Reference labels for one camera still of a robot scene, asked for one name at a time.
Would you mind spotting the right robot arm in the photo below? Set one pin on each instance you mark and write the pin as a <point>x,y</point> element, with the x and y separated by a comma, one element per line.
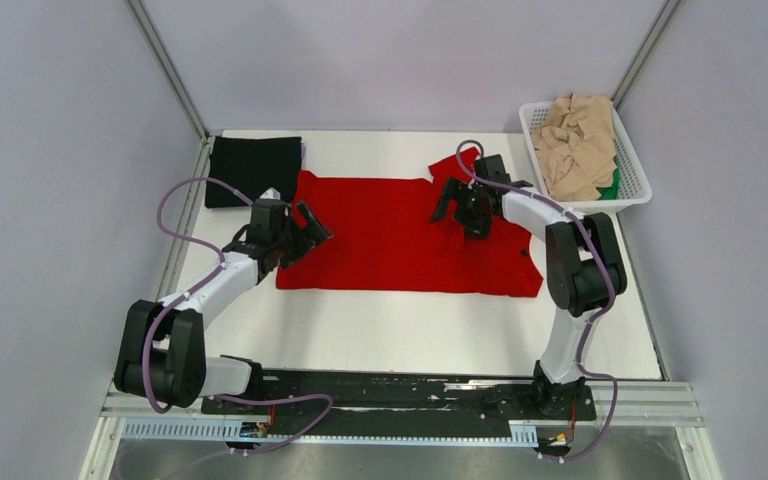
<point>585,272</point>

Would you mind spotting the right frame post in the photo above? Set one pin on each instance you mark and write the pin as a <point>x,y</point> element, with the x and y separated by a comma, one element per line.
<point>653,36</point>

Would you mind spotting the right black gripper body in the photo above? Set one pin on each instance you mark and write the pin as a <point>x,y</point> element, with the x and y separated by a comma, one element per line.
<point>478,222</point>

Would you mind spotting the red t shirt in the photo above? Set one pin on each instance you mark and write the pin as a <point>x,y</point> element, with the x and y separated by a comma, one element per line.
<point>383,239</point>

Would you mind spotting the green t shirt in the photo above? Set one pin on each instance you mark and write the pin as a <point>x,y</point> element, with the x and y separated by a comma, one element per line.
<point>608,186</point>

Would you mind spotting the left frame post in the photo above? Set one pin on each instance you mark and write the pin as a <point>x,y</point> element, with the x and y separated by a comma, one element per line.
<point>152,37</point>

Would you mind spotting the beige t shirt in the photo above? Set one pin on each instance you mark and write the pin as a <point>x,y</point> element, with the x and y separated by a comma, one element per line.
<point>575,146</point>

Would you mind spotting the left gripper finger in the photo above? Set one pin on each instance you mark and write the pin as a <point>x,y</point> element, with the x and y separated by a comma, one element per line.
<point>238,242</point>
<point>314,230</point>

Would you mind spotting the aluminium frame rail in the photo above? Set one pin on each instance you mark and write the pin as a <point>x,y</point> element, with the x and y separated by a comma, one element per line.
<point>642,430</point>

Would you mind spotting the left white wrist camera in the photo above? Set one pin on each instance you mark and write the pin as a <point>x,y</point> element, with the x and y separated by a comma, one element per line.
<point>271,194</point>

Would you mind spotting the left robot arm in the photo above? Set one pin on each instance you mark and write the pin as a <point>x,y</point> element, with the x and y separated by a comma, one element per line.
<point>162,355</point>

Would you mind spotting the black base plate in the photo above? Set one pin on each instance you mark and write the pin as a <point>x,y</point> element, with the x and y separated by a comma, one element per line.
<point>402,405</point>

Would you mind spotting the white plastic basket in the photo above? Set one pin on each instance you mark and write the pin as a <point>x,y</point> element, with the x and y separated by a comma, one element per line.
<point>634,187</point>

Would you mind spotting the frame post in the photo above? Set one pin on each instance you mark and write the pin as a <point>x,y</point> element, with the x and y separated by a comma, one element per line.
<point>653,36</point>
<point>152,37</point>

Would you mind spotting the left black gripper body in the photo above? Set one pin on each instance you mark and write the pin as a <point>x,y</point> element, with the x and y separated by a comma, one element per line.
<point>291,242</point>

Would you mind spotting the folded black t shirt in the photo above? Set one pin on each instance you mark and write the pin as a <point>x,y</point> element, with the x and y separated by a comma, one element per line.
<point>253,166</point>

